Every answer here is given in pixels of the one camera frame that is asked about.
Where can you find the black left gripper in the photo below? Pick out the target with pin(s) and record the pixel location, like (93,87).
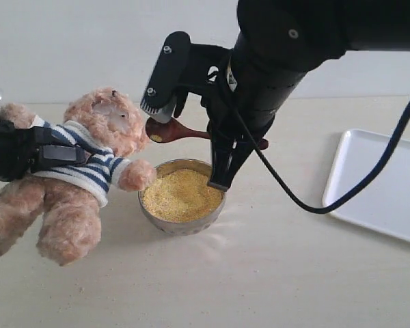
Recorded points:
(32,150)

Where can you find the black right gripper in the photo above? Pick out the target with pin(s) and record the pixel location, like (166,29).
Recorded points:
(238,88)

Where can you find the brown teddy bear striped shirt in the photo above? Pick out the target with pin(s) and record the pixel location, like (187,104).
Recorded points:
(107,125)

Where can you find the dark red wooden spoon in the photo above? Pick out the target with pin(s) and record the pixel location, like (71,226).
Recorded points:
(174,130)

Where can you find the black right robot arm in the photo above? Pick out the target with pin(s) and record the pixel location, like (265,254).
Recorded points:
(278,44)

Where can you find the steel bowl of yellow grain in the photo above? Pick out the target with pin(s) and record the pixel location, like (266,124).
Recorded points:
(180,202)

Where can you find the white rectangular plastic tray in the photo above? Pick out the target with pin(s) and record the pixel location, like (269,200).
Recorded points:
(384,205)

